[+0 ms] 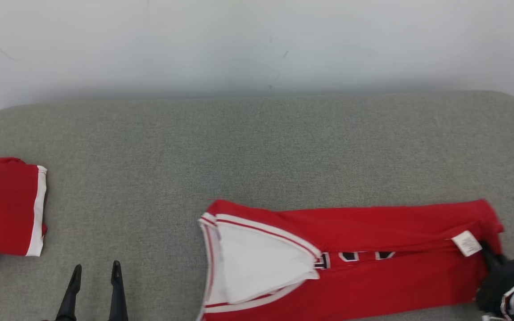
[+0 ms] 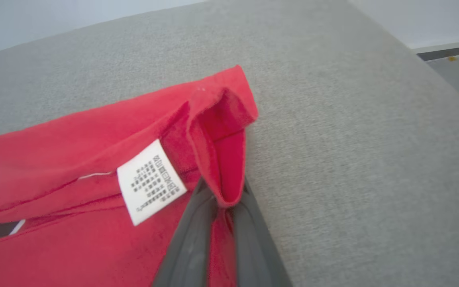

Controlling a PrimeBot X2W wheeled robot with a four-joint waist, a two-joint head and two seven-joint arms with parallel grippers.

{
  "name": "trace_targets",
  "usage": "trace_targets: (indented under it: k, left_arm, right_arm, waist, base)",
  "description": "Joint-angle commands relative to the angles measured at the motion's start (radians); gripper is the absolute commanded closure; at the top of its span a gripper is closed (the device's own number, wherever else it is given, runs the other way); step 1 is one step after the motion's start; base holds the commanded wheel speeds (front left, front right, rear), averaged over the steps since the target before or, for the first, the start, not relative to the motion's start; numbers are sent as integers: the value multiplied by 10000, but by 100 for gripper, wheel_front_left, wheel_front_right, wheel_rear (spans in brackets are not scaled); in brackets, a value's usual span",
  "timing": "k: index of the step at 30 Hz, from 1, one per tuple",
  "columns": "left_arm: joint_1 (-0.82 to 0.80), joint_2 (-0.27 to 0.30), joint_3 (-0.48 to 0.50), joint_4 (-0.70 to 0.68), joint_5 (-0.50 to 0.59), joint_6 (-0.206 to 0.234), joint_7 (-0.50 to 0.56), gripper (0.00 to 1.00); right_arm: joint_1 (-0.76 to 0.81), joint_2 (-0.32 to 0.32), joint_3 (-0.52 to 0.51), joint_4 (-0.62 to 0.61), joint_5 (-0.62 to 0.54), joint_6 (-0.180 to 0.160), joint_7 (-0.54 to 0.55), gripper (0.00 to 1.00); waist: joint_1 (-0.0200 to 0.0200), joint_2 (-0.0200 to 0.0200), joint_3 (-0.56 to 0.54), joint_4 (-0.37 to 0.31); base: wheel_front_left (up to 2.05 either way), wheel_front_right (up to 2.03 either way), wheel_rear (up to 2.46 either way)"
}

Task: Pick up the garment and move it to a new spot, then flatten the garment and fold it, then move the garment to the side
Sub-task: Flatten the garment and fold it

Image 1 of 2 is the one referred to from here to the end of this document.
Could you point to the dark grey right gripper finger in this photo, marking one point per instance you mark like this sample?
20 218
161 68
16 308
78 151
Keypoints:
492 257

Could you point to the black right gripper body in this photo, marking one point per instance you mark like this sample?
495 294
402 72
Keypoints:
502 278

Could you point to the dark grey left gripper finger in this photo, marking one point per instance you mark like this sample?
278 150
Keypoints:
117 294
72 298

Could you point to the red shorts with white stripe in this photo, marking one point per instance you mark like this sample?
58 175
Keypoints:
2 209

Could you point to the red jersey with white trim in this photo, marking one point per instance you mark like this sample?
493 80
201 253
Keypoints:
373 232

